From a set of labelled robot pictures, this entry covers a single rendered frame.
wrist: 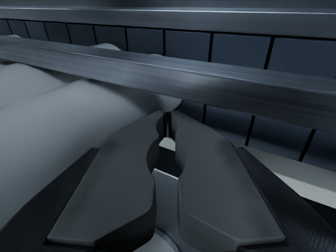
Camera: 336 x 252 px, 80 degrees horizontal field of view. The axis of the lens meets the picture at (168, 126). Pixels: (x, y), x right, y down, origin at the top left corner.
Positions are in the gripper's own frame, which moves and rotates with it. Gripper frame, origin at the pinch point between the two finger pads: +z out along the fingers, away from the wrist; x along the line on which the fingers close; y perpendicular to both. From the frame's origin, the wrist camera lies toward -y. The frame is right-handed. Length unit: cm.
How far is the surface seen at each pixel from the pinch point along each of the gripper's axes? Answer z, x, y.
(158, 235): 6.3, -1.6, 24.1
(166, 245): 5.3, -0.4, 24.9
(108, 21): 9.6, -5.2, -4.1
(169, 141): 2.2, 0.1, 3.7
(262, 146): 2.1, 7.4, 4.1
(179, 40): 5.8, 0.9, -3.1
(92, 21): 10.6, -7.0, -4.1
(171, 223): 6.2, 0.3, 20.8
